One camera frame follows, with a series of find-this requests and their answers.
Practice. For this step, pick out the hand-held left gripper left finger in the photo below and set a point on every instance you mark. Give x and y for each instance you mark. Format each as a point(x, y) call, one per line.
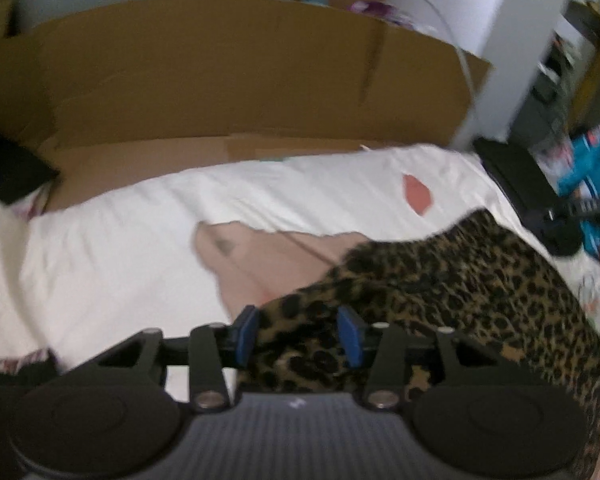
point(245, 337)

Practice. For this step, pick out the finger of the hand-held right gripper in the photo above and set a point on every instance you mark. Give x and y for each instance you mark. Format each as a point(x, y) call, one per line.
point(587, 207)

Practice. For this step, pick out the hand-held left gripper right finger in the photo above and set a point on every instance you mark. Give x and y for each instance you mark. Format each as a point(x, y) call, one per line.
point(351, 337)

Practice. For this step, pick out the leopard print garment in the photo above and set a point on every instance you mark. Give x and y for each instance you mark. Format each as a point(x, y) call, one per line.
point(430, 285)

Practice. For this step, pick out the teal printed garment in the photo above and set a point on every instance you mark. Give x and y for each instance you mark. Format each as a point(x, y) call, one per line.
point(592, 160)

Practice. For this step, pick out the black folded cloth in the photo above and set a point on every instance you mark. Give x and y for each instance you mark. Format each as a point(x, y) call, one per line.
point(510, 175)

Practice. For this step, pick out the white printed bedsheet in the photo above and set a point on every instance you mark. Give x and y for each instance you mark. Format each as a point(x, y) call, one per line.
point(130, 240)

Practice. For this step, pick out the large cardboard box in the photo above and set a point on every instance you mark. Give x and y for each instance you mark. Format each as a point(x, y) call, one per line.
point(205, 85)

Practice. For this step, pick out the purple packet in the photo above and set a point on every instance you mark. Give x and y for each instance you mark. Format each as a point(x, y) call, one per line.
point(375, 10)

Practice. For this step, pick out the dark cloth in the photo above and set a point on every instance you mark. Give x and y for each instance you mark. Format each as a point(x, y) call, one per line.
point(10, 165)

